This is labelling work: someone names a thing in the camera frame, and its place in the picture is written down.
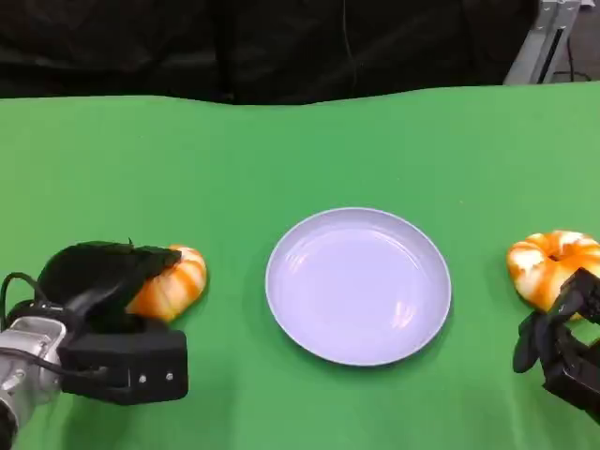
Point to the green table cloth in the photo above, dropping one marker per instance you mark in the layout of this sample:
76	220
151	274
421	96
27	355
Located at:
234	178

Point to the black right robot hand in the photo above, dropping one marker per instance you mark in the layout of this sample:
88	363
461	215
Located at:
572	356

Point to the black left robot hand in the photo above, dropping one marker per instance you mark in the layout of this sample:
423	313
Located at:
94	276

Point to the orange white toy bread roll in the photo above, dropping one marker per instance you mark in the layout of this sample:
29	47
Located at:
173	290
539	272

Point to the lilac plate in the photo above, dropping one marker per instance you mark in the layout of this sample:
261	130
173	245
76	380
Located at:
358	290

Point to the grey metal frame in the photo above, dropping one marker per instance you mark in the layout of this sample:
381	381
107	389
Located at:
534	47

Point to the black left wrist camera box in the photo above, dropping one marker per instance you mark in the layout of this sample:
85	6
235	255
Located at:
140	365

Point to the black backdrop curtain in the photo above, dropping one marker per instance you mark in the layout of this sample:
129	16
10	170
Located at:
234	47

